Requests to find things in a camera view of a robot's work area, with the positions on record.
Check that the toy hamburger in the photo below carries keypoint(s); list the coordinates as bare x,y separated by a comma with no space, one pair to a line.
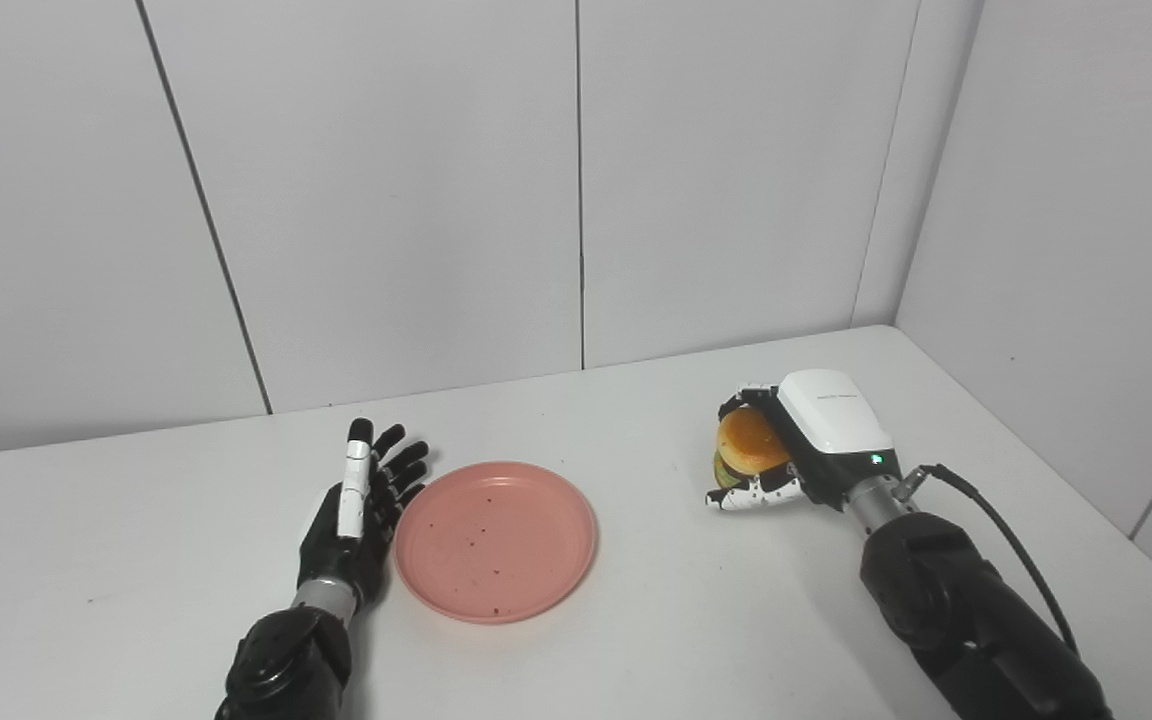
748,440

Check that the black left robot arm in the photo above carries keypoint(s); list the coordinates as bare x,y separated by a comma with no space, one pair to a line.
286,660

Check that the pink round plate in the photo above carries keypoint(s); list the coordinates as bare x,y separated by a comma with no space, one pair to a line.
496,540

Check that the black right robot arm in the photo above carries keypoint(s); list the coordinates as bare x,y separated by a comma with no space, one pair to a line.
966,620

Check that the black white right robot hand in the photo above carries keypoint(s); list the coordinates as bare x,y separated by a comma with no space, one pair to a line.
836,430

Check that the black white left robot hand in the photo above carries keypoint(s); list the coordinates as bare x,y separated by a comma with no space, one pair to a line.
351,530

